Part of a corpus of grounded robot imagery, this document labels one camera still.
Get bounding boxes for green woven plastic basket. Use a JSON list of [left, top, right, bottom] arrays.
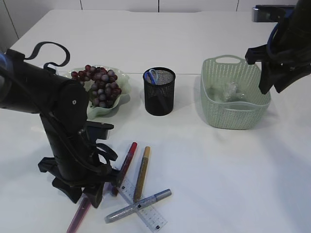
[[200, 55, 271, 130]]

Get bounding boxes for pink scissors with cover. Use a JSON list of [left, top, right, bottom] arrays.
[[66, 196, 91, 233]]

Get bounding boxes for purple artificial grape bunch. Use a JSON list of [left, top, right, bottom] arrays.
[[70, 65, 122, 109]]

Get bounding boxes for green scalloped plastic plate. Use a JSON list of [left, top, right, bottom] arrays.
[[60, 65, 132, 119]]

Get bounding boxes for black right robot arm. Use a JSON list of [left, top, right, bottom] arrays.
[[245, 0, 311, 94]]

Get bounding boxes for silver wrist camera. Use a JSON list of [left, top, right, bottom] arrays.
[[252, 5, 295, 22], [85, 121, 114, 142]]

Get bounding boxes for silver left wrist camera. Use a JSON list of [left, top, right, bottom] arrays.
[[85, 121, 114, 142]]

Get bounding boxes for clear plastic ruler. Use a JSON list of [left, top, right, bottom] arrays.
[[116, 176, 172, 233]]

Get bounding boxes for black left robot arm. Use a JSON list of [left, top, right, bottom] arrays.
[[0, 43, 120, 207]]

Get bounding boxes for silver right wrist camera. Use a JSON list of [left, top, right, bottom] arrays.
[[252, 5, 295, 22]]

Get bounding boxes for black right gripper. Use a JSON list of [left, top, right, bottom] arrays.
[[245, 45, 311, 95]]

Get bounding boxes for red glitter pen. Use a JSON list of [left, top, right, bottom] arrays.
[[111, 142, 138, 196]]

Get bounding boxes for silver glitter pen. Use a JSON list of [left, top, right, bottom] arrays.
[[104, 189, 172, 223]]

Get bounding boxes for black mesh pen holder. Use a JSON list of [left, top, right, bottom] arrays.
[[143, 67, 176, 116]]

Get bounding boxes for clear plastic sheet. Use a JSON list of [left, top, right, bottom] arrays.
[[210, 82, 245, 102]]

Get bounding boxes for gold glitter pen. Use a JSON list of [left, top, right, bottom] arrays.
[[133, 146, 151, 203]]

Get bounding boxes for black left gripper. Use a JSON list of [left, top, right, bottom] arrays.
[[38, 155, 120, 208]]

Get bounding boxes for blue scissors with cover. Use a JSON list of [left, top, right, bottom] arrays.
[[144, 68, 171, 112]]

